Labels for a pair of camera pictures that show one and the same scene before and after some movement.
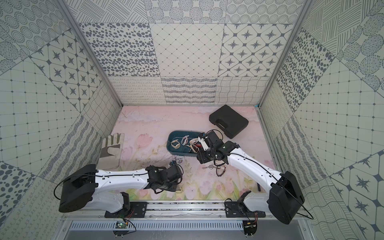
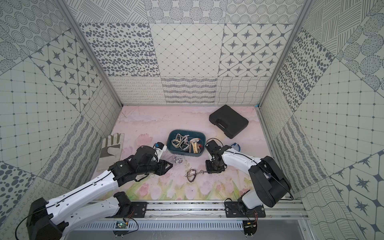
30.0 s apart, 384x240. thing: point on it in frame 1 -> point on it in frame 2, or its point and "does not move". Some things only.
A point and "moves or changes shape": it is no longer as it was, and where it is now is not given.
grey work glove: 110,154 does not move
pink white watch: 185,140 does not move
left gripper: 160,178 -> 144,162
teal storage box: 182,142 does not move
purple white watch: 179,159 does not move
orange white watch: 194,141 does not move
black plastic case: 228,121 does not move
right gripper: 202,158 -> 209,170
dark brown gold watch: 220,170 moves or changes shape
